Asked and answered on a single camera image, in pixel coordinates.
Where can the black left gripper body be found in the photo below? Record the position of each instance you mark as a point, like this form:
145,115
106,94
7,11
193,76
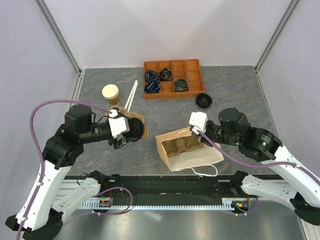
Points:
117,143

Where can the brown paper bag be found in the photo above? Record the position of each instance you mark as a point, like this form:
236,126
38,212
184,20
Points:
203,157

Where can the black rolled cloth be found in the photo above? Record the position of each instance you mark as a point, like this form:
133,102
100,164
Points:
165,75

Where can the left white wrapped straw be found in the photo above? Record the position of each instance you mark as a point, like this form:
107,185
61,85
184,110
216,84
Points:
133,88

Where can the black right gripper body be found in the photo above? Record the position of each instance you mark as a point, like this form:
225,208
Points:
201,139

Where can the right white wrapped straw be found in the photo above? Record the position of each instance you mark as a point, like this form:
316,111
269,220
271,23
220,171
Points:
130,101

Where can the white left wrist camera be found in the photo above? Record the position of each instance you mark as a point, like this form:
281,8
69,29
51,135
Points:
118,123

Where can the brown paper coffee cup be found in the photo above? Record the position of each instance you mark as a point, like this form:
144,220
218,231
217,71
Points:
144,131

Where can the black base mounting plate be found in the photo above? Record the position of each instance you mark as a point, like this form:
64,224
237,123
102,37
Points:
176,188

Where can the dark patterned rolled cloth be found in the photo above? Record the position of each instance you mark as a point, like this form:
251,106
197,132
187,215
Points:
150,75

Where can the orange wooden compartment tray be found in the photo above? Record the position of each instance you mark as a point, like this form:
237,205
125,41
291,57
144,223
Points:
188,69

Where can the blue striped rolled cloth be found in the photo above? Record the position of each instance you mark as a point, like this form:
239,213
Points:
153,86

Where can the black plastic cup lid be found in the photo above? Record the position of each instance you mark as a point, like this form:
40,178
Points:
136,130

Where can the pulp cardboard cup carrier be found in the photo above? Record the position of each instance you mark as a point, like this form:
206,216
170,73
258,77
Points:
180,145

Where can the aluminium frame post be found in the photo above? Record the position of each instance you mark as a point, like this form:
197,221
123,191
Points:
276,34
46,13

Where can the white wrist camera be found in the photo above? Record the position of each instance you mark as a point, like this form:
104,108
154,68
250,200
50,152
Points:
198,121
118,123

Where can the blue yellow rolled cloth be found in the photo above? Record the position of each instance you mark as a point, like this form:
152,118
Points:
180,85

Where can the stack of black lids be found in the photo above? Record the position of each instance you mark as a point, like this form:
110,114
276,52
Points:
203,100

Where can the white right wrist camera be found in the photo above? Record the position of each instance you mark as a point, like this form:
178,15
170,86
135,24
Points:
198,121

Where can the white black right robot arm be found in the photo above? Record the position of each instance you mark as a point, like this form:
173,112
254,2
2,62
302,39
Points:
302,195

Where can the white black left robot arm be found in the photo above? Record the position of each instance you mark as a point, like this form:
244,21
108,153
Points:
41,217

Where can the white wrapped straw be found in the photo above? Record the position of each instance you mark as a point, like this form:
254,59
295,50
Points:
130,101
133,88

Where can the aluminium frame post right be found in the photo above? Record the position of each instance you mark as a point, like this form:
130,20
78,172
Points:
276,34

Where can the aluminium frame post left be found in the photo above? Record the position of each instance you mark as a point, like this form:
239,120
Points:
46,13

